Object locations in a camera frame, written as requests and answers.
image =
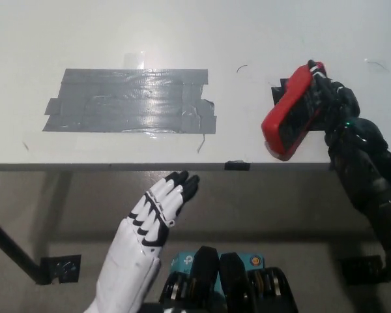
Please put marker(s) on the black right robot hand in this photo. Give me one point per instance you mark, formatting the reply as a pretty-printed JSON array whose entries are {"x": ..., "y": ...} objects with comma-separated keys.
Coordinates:
[{"x": 340, "y": 104}]

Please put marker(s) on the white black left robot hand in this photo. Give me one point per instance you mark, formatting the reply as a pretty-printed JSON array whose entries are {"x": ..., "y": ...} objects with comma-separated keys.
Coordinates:
[{"x": 133, "y": 257}]

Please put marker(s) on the red black digital multimeter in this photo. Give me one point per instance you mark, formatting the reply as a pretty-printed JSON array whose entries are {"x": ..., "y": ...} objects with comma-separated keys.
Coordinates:
[{"x": 280, "y": 127}]

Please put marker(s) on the black tape patch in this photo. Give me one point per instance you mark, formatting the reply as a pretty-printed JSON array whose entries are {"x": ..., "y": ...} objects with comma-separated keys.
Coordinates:
[{"x": 279, "y": 91}]

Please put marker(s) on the small black tape piece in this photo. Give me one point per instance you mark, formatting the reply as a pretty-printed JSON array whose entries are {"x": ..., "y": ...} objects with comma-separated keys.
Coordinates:
[{"x": 237, "y": 165}]

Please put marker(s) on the grey duct tape patch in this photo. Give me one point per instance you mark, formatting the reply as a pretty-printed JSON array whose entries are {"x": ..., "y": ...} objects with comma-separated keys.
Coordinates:
[{"x": 127, "y": 104}]

